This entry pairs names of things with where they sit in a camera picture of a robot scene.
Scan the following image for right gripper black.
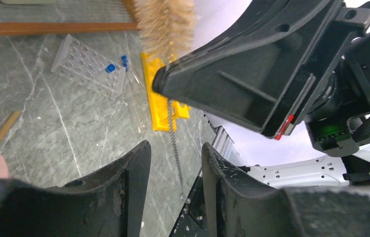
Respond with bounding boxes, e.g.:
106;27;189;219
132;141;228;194
290;6;370;157

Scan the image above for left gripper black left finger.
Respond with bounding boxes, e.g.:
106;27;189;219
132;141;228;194
0;140;151;237

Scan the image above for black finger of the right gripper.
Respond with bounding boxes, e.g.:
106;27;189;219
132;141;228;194
152;0;342;138

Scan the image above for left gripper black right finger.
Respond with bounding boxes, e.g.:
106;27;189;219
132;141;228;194
201;143;370;237

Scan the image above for test tube brush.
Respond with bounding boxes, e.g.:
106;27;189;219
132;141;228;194
134;0;197;203

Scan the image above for amber rubber tubing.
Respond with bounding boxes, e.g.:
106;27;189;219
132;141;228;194
0;111;21;143

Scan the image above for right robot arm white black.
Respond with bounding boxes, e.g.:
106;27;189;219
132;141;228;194
152;0;370;188

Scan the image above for yellow test tube rack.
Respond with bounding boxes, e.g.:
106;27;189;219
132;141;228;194
141;52;191;132

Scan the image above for blue capped test tubes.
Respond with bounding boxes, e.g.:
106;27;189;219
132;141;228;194
121;55;144;134

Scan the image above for clear test tube rack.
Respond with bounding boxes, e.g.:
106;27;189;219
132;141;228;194
51;34;126;100

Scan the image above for wooden shelf rack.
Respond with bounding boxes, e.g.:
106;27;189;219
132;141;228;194
0;0;138;36

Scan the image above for white stapler on shelf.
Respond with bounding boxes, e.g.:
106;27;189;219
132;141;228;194
0;0;56;4

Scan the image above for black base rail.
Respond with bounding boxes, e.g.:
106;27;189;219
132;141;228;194
169;171;209;237

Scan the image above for aluminium frame rail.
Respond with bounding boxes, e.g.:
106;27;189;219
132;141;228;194
204;112;247;166

